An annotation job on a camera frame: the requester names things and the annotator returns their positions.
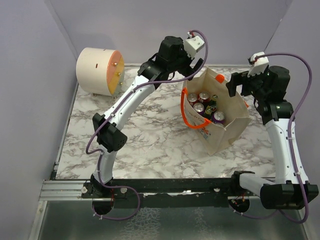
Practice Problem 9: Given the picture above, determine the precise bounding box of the red soda can front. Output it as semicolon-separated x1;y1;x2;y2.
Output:
187;93;198;106

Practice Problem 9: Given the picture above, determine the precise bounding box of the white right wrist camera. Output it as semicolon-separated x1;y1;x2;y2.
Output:
247;51;269;77

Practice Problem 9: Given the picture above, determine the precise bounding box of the red soda can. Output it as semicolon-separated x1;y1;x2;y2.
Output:
187;93;198;106
197;91;210;104

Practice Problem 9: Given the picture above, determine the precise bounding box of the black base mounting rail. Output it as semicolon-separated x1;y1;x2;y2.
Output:
81;178;254;209

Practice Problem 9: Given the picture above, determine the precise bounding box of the round cream drawer cabinet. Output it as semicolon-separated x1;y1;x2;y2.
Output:
75;47;125;97

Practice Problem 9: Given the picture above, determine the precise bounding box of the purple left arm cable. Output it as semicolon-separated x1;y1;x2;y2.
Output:
85;29;209;221

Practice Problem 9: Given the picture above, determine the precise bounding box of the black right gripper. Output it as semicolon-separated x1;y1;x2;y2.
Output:
226;67;269;101

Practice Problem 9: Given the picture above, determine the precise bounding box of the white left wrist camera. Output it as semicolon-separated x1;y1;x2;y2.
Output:
183;36;205;59

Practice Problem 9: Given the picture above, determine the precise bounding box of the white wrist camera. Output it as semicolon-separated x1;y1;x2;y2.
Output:
247;51;269;77
183;36;205;59

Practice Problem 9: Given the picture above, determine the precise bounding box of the green glass bottle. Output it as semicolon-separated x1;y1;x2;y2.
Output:
202;104;217;120
208;94;218;108

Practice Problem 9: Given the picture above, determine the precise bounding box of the aluminium frame rail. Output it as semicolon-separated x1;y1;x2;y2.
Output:
38;180;305;201

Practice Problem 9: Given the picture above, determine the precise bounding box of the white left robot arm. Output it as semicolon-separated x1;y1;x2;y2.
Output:
91;30;208;198

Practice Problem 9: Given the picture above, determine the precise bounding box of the beige canvas tote bag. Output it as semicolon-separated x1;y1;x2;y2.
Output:
180;68;251;156

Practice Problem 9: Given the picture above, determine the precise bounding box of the purple soda can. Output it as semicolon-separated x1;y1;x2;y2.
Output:
211;111;226;124
193;102;205;116

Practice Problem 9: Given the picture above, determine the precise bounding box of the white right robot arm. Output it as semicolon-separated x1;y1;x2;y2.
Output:
226;66;319;210

